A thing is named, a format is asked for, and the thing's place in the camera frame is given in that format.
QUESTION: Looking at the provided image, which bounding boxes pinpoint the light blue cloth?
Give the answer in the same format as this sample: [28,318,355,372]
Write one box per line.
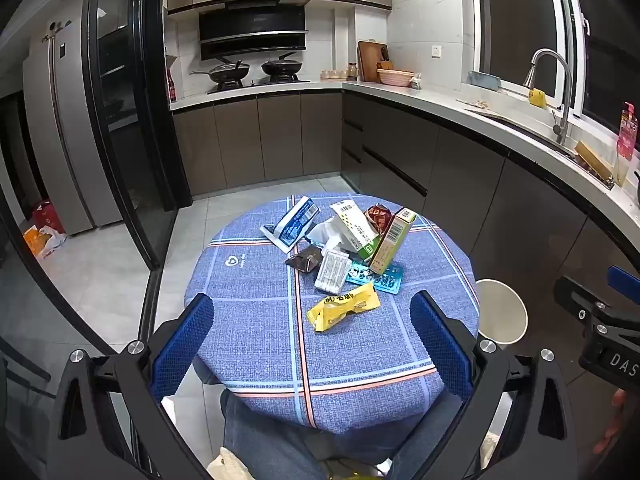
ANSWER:
[467,71,502,92]

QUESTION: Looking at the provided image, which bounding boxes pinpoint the red bag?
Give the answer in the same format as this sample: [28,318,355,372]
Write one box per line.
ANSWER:
[32,200,67,235]

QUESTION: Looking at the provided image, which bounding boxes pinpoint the person's jeans legs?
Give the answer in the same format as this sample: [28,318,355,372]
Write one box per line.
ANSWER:
[220,390,426,480]

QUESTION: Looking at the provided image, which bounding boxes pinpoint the silver refrigerator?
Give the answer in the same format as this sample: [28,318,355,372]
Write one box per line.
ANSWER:
[22,17,126,237]

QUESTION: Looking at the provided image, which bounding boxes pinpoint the dark brown wrapper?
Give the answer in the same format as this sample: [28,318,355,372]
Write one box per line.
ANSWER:
[285,246,323,273]

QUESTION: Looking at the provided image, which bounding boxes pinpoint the teal blister pack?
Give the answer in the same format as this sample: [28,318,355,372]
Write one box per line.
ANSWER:
[346,260,403,295]

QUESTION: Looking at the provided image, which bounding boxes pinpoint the blue white snack packet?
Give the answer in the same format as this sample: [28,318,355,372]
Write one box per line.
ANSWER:
[260,196,320,253]

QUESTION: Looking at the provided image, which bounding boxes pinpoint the wooden cutting board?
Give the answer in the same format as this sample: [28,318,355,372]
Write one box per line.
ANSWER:
[357,40,390,82]

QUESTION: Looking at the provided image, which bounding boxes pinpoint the white green medicine box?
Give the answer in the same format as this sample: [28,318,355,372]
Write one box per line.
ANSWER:
[330,200,381,266]

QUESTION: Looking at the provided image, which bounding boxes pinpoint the yellow wrapper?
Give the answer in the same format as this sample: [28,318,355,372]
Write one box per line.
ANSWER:
[306,282,380,333]

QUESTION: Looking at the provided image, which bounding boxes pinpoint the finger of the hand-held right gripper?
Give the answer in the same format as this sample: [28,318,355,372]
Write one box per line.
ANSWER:
[606,266,640,306]
[552,275,640,343]

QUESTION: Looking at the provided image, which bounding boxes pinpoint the black gas hob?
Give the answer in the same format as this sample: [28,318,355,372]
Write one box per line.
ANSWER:
[206,77,311,95]

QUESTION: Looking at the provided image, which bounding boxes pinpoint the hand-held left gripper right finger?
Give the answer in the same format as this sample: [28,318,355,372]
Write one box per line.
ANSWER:
[400,290,591,480]

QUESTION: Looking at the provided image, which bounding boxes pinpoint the kitchen window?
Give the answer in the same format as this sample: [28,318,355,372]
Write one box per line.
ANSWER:
[475,0,640,126]

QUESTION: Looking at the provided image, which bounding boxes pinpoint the white round bin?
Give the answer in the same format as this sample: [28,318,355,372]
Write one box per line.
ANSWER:
[475,279,529,346]

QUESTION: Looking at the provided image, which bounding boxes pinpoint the kitchen counter with grey cabinets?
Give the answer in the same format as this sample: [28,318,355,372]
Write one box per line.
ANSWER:
[169,80,640,361]

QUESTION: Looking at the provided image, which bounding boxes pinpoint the pink bottle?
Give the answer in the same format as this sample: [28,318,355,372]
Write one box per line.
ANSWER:
[617,102,640,161]

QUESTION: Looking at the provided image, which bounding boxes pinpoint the black wok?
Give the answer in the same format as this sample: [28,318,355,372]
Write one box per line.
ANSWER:
[261,52,304,80]
[189,60,251,84]

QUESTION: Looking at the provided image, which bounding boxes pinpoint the red brown snack wrapper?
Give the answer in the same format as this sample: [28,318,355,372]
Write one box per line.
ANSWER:
[367,204,396,236]

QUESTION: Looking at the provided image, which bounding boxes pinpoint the black range hood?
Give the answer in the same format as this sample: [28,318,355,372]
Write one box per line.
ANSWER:
[198,4,307,61]

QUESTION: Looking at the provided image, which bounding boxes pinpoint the steel kitchen faucet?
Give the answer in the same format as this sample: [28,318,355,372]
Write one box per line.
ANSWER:
[523,49,573,147]

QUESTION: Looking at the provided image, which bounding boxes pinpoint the person's right hand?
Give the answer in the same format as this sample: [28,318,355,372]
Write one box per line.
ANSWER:
[602,387,633,441]

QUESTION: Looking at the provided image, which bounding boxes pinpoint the green yellow barcode box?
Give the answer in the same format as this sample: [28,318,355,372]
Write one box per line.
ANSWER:
[369,207,417,275]

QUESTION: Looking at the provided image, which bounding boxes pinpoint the wooden box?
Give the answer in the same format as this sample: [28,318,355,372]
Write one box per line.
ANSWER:
[575,141,613,181]

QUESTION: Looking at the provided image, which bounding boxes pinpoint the black framed glass door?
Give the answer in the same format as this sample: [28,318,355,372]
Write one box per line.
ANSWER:
[82,0,193,271]

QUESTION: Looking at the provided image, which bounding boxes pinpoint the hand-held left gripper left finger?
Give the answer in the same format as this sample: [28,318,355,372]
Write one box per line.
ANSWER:
[47,292,221,480]

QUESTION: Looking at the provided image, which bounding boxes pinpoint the woven basket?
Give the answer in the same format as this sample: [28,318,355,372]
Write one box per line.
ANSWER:
[377,69,416,86]

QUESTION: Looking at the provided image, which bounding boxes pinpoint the white tissue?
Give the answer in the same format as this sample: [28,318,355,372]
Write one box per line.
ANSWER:
[307,217,346,256]

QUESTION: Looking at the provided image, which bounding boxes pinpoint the orange white plastic bag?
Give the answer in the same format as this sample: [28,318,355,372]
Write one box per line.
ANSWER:
[22,225,67,260]

